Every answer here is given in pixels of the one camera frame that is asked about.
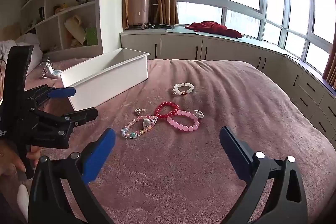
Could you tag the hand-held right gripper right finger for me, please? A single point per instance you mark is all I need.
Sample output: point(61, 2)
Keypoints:
point(233, 150)

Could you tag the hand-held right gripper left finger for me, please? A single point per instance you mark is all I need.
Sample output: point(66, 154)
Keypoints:
point(99, 155)

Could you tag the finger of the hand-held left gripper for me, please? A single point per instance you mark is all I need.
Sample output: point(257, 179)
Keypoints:
point(84, 114)
point(63, 92)

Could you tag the white storage box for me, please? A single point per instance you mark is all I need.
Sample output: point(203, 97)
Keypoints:
point(105, 79)

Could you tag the white heart pendant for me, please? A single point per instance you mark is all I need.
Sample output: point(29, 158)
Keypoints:
point(146, 123)

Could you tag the person's left hand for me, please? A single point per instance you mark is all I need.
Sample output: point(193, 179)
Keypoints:
point(9, 159)

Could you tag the white power strip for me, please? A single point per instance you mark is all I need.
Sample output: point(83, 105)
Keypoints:
point(57, 74)

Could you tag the white pillow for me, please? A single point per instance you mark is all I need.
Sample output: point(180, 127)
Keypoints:
point(23, 45)

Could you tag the wooden headboard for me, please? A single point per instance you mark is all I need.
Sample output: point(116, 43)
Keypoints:
point(8, 32)

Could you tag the pink blanket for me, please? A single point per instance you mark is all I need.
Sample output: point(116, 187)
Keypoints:
point(215, 90)

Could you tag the green carton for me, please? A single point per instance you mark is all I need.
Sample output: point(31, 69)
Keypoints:
point(91, 36)

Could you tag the yellow plush toy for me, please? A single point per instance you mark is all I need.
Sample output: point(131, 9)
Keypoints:
point(76, 29)

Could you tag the brown plush toy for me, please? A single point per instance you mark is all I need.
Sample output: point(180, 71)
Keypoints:
point(56, 9)

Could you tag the yellow duck toy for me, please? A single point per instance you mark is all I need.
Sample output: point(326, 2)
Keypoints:
point(63, 6)

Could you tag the white cloth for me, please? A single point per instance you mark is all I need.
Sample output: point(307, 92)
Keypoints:
point(23, 199)

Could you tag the white bookshelf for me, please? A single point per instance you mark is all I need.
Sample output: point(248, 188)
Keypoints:
point(103, 3)

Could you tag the black flat device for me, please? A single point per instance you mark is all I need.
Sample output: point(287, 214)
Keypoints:
point(157, 26)

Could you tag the red cloth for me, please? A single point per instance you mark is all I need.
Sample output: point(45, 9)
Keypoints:
point(212, 28)

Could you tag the green sill mat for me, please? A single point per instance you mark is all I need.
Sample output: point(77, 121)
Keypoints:
point(178, 29)

